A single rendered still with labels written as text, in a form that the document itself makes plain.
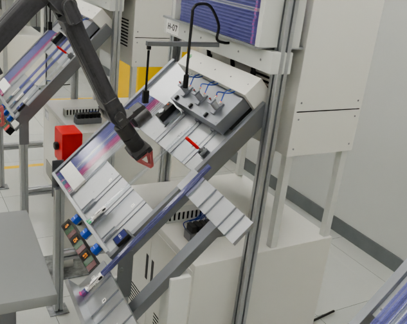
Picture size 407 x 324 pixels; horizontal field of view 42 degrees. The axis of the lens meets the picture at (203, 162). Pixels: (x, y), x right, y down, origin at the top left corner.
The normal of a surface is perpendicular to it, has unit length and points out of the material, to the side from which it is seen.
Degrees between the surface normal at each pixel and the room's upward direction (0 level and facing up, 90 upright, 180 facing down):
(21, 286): 0
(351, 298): 0
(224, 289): 90
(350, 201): 90
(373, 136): 90
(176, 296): 90
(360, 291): 0
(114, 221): 43
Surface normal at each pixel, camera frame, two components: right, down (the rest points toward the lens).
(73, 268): 0.11, -0.93
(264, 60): -0.87, 0.09
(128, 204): -0.51, -0.61
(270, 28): 0.49, 0.36
